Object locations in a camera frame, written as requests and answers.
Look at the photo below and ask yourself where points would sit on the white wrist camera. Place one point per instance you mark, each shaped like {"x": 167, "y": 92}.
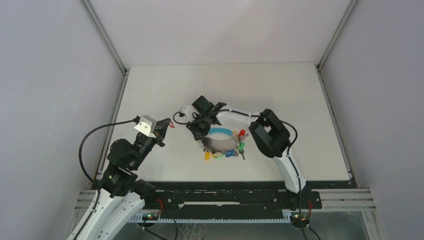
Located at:
{"x": 146, "y": 126}
{"x": 187, "y": 111}

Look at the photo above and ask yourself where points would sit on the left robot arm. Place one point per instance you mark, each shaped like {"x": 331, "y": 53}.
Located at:
{"x": 120, "y": 194}

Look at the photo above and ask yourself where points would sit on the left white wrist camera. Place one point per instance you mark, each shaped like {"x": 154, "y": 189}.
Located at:
{"x": 146, "y": 126}

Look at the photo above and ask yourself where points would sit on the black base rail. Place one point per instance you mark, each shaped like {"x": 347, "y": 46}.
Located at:
{"x": 227, "y": 200}

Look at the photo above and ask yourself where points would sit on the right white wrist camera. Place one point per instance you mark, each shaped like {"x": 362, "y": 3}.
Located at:
{"x": 187, "y": 111}

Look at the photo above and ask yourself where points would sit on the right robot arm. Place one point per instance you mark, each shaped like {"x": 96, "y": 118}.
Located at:
{"x": 270, "y": 135}

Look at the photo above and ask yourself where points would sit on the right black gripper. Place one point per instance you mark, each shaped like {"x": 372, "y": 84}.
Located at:
{"x": 199, "y": 133}

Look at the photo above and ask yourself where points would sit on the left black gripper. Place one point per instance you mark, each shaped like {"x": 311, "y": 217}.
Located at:
{"x": 160, "y": 130}

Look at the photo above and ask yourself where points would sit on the white cable duct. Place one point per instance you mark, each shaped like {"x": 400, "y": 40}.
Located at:
{"x": 141, "y": 217}

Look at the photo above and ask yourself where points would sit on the metal key organizer ring plate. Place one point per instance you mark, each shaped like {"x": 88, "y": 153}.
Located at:
{"x": 223, "y": 143}

